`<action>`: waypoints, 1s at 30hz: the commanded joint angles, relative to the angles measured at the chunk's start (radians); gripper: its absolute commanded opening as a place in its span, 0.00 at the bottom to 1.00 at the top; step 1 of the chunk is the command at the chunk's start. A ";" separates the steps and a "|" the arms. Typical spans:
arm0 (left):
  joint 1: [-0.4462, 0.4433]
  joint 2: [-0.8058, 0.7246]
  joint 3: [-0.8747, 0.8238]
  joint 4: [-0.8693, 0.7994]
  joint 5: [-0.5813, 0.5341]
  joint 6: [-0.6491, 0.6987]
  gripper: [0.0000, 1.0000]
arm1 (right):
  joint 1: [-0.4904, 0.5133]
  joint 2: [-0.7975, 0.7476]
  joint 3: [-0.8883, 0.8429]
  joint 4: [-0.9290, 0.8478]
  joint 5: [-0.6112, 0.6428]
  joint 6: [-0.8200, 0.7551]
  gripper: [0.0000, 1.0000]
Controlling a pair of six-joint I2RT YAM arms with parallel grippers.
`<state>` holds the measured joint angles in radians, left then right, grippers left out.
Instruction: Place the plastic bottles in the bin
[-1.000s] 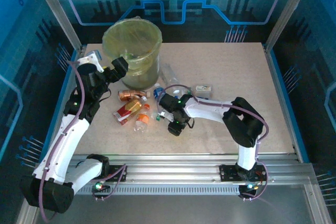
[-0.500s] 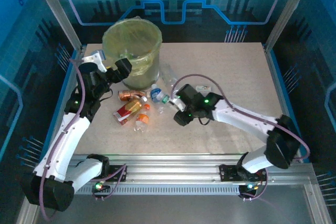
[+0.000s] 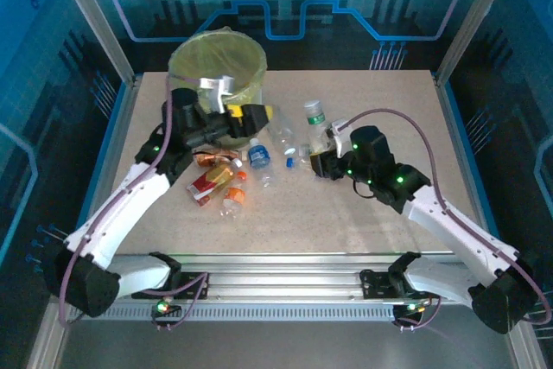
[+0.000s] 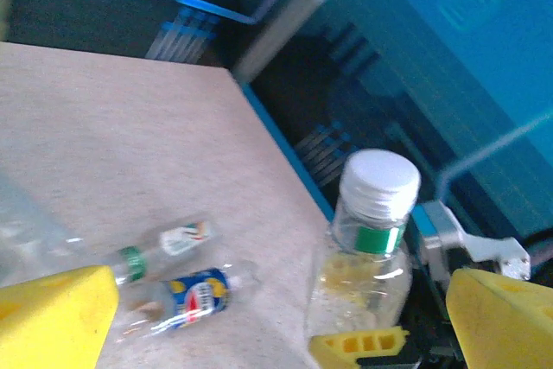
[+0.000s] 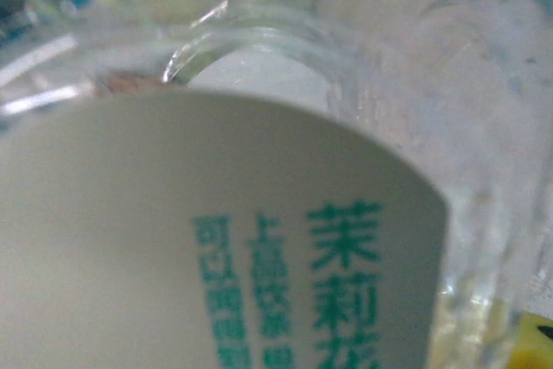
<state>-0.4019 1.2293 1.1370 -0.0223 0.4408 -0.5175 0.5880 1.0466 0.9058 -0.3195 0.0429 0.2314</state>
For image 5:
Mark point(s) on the clear bottle white label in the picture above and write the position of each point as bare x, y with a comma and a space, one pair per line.
173, 235

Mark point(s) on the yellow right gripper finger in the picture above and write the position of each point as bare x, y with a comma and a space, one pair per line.
535, 343

